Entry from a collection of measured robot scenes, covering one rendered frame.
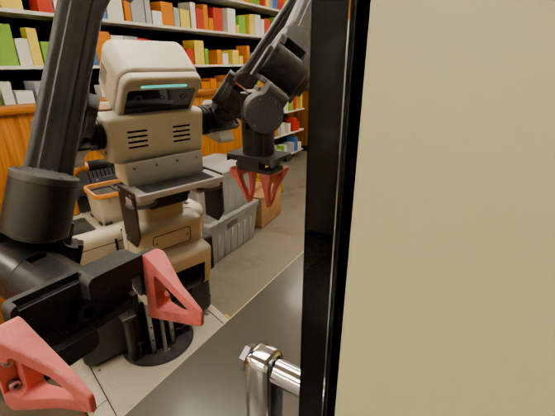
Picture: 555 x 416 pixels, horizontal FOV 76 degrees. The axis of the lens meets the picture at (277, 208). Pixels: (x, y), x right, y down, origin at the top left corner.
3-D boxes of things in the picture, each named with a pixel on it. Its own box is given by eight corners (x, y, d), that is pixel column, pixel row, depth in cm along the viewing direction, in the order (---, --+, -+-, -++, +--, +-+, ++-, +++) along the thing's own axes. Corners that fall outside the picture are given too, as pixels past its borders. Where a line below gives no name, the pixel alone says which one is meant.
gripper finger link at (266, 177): (269, 215, 63) (269, 163, 59) (237, 206, 66) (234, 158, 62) (289, 202, 68) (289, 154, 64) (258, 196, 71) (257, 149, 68)
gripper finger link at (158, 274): (220, 272, 30) (145, 240, 34) (152, 318, 24) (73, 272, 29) (220, 335, 33) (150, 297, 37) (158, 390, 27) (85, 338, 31)
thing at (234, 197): (260, 199, 282) (259, 158, 269) (209, 227, 234) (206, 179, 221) (220, 190, 302) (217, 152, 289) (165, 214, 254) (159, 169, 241)
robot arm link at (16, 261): (35, 283, 38) (-30, 292, 33) (47, 222, 38) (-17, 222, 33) (72, 307, 35) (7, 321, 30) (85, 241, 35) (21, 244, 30)
